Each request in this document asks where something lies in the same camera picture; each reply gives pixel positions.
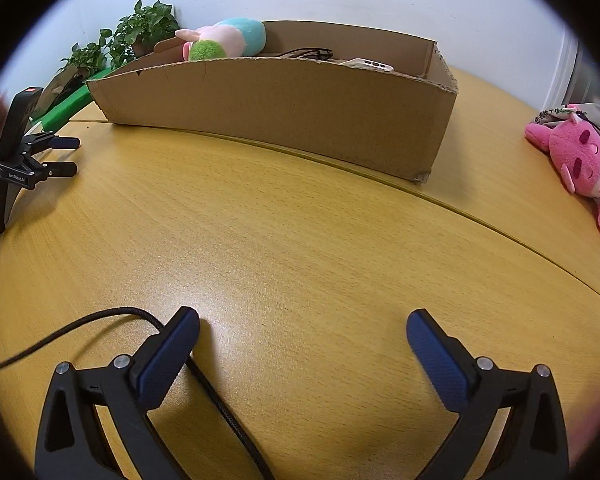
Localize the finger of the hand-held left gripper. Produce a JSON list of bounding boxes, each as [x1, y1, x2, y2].
[[27, 161, 79, 182], [21, 131, 81, 151]]

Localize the large green potted plant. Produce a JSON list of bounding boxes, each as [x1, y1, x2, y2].
[[105, 0, 181, 68]]

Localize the brown paper bag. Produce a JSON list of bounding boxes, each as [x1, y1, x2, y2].
[[32, 67, 81, 116]]

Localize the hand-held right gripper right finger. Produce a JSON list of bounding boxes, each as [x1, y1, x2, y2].
[[406, 309, 570, 480]]

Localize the white door frame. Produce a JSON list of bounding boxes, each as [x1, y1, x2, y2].
[[549, 35, 593, 108]]

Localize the black sunglasses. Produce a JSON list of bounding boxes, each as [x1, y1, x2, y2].
[[275, 47, 335, 61]]

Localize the small green potted plant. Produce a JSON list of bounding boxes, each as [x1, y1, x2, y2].
[[60, 42, 108, 78]]

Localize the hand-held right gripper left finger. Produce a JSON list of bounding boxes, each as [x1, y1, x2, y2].
[[35, 306, 201, 480]]

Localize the brown cardboard box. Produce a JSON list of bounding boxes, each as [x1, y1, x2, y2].
[[86, 21, 459, 184]]

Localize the teal and pink plush toy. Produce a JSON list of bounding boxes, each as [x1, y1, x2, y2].
[[174, 16, 267, 62]]

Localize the white phone case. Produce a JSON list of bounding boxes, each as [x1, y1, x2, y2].
[[330, 56, 395, 72]]

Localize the green board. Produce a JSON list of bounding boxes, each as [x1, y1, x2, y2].
[[39, 82, 96, 131]]

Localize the thick black braided cable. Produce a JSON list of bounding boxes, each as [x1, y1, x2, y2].
[[0, 308, 276, 480]]

